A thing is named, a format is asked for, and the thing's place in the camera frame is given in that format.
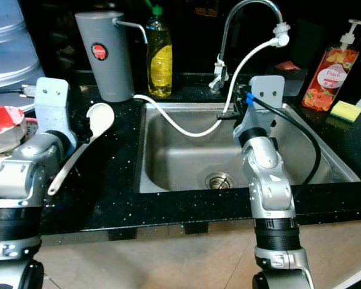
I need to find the chrome faucet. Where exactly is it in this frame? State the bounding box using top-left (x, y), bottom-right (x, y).
top-left (209, 0), bottom-right (289, 92)

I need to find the grey water filter canister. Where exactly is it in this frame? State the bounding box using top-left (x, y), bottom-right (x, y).
top-left (75, 11), bottom-right (148, 103)

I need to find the clear soap dish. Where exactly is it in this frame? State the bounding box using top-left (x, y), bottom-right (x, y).
top-left (274, 60), bottom-right (309, 91)

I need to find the metal sink drain strainer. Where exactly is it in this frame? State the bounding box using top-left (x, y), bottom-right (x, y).
top-left (206, 172), bottom-right (235, 190)

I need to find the stainless steel sink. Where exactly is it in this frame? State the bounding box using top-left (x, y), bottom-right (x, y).
top-left (135, 101), bottom-right (361, 194)

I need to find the red and white bowl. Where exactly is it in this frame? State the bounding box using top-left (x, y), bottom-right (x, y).
top-left (0, 107), bottom-right (28, 154)

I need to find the yellow dish soap bottle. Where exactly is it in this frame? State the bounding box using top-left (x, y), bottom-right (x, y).
top-left (144, 5), bottom-right (173, 98)

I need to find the peach hand soap bottle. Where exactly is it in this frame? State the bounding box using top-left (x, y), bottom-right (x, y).
top-left (301, 19), bottom-right (361, 112)

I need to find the white tiered storage rack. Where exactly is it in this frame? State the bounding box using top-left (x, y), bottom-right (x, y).
top-left (0, 0), bottom-right (43, 109)

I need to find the yellow sponge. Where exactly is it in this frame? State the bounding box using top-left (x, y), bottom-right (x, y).
top-left (330, 101), bottom-right (361, 124)

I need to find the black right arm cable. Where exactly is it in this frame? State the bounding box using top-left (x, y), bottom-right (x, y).
top-left (245, 93), bottom-right (322, 187)

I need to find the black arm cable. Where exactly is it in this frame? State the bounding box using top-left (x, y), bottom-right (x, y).
top-left (15, 84), bottom-right (40, 100)
top-left (245, 93), bottom-right (322, 187)

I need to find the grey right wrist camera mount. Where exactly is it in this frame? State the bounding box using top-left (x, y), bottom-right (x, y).
top-left (238, 75), bottom-right (285, 136)

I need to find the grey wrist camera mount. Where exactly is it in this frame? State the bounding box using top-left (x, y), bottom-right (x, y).
top-left (238, 75), bottom-right (285, 136)
top-left (35, 77), bottom-right (79, 142)

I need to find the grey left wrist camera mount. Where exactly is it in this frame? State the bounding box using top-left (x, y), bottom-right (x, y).
top-left (35, 77), bottom-right (79, 142)

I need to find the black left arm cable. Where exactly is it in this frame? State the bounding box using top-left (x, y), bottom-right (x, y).
top-left (15, 84), bottom-right (40, 100)

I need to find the white hose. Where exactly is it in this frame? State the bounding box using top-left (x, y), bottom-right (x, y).
top-left (132, 33), bottom-right (291, 138)

